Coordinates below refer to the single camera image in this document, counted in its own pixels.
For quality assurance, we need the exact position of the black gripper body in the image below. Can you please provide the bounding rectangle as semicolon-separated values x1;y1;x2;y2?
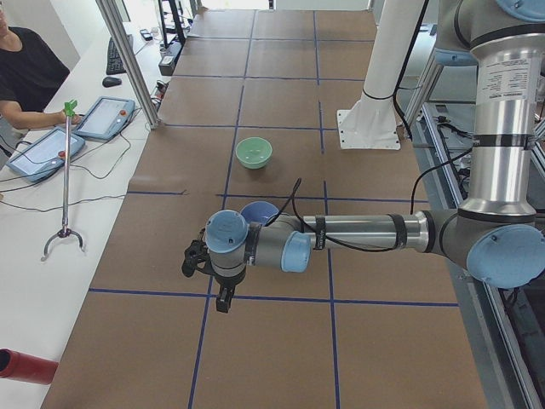
215;272;245;297

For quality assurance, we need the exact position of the blue bowl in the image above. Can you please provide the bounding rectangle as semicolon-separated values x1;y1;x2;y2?
240;201;278;225

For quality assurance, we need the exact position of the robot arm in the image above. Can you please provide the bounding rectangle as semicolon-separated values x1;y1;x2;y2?
182;1;544;313

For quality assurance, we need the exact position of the green bowl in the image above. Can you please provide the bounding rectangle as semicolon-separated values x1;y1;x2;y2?
235;136;273;170

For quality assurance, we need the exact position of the far teach pendant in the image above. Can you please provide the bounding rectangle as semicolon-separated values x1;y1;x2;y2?
73;96;135;141

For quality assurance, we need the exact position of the teach pendant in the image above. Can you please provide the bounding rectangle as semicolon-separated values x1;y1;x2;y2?
7;127;66;182
73;96;135;141

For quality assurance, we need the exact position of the red cylinder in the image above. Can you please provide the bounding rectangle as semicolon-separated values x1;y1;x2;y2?
1;349;58;385

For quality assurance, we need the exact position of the near teach pendant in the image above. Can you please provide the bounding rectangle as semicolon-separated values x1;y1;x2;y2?
7;127;66;182

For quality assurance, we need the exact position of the black computer mouse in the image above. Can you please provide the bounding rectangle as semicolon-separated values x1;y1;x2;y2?
102;76;122;88

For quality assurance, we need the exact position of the black keyboard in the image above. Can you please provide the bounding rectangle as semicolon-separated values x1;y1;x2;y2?
106;37;126;76

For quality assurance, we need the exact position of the seated person black shirt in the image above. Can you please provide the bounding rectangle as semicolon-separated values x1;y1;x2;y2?
1;15;70;130

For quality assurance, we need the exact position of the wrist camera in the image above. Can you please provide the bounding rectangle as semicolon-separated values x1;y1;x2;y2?
181;239;214;278

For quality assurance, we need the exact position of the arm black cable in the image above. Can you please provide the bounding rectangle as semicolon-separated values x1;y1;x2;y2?
290;144;473;253

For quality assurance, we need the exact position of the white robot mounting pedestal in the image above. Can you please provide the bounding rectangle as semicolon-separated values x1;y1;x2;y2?
337;0;427;151

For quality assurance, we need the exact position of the green handled reacher grabber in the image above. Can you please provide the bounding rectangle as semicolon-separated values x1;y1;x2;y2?
41;99;84;262

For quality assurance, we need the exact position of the aluminium frame post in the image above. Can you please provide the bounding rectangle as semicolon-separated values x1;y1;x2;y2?
96;0;159;130

